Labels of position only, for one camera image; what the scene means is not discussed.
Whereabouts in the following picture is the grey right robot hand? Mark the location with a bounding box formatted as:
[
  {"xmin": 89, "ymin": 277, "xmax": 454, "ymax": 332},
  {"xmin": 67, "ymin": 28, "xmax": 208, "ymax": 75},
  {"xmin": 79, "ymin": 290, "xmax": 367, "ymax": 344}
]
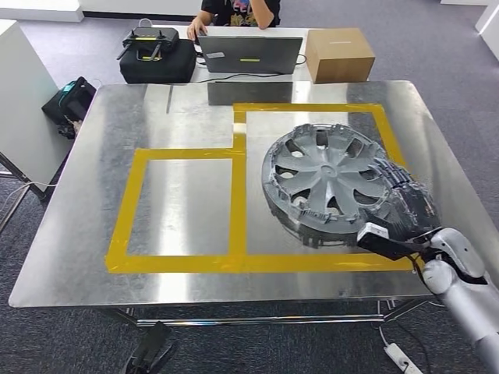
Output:
[{"xmin": 373, "ymin": 157, "xmax": 442, "ymax": 244}]

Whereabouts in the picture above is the grey plastic wheel cover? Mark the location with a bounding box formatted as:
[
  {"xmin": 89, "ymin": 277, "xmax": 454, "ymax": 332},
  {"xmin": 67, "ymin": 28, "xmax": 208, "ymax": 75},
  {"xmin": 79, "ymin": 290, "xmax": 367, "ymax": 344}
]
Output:
[{"xmin": 260, "ymin": 122, "xmax": 410, "ymax": 250}]

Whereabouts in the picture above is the steel workbench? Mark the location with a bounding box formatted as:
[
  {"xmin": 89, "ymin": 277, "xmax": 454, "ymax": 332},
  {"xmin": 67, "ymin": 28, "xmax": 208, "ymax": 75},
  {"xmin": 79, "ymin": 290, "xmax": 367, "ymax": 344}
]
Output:
[{"xmin": 8, "ymin": 79, "xmax": 499, "ymax": 330}]

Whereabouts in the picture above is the white power strip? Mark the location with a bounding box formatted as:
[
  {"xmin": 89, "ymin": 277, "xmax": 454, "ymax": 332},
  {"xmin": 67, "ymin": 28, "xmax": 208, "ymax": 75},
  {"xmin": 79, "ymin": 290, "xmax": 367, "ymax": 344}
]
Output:
[{"xmin": 383, "ymin": 342, "xmax": 424, "ymax": 374}]

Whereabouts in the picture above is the brown cardboard box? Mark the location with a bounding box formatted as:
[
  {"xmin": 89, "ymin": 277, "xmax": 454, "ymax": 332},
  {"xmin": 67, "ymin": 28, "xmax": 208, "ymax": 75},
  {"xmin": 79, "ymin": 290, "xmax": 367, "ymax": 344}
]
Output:
[{"xmin": 304, "ymin": 26, "xmax": 376, "ymax": 85}]

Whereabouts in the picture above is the white display plinth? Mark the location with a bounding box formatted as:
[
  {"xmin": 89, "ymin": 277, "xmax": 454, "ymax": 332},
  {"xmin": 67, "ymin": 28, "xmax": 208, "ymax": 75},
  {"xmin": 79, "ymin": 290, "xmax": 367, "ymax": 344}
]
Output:
[
  {"xmin": 0, "ymin": 0, "xmax": 85, "ymax": 23},
  {"xmin": 474, "ymin": 0, "xmax": 499, "ymax": 64}
]

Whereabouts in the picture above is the grey laptop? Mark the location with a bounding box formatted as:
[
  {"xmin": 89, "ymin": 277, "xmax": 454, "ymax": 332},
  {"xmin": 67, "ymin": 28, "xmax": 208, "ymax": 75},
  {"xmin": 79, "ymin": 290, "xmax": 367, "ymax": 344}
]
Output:
[{"xmin": 197, "ymin": 34, "xmax": 304, "ymax": 76}]

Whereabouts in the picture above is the person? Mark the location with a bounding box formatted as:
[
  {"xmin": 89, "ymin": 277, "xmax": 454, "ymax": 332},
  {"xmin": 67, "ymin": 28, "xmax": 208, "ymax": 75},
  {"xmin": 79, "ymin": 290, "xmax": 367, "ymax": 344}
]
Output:
[{"xmin": 186, "ymin": 0, "xmax": 282, "ymax": 42}]

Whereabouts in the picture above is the black carry case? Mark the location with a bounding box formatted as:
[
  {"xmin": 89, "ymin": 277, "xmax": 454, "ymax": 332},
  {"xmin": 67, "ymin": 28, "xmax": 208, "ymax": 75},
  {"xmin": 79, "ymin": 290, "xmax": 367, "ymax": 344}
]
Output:
[{"xmin": 119, "ymin": 40, "xmax": 197, "ymax": 85}]

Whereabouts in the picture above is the black robot foot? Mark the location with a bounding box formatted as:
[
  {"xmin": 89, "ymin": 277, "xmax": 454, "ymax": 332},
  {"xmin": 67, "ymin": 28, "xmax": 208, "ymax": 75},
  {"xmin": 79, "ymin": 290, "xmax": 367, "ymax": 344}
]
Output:
[{"xmin": 119, "ymin": 320, "xmax": 177, "ymax": 374}]

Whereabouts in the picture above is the black remote controller with antennas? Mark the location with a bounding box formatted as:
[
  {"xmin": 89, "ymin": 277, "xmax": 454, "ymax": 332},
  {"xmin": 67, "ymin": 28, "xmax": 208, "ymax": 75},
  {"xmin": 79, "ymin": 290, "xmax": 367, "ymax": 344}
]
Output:
[{"xmin": 116, "ymin": 19, "xmax": 181, "ymax": 62}]

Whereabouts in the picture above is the black backpack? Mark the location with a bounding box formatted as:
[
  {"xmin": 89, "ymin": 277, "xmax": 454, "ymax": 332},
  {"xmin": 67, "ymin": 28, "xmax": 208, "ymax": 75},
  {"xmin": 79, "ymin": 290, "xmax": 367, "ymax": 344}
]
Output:
[{"xmin": 42, "ymin": 76, "xmax": 97, "ymax": 141}]

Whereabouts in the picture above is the white table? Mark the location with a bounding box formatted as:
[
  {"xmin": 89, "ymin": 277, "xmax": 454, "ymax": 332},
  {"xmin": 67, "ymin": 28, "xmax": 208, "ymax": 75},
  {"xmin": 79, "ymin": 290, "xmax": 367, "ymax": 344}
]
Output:
[{"xmin": 0, "ymin": 19, "xmax": 75, "ymax": 235}]

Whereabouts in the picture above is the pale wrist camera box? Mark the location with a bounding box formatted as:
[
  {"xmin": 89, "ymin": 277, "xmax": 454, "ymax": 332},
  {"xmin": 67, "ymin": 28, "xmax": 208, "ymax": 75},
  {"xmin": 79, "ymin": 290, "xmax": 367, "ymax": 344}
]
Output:
[{"xmin": 356, "ymin": 221, "xmax": 431, "ymax": 263}]

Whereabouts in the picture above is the white power strip cable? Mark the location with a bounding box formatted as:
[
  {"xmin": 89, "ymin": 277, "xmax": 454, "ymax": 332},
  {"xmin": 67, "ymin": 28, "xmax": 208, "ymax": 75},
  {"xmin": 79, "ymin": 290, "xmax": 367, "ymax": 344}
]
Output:
[{"xmin": 376, "ymin": 301, "xmax": 391, "ymax": 348}]

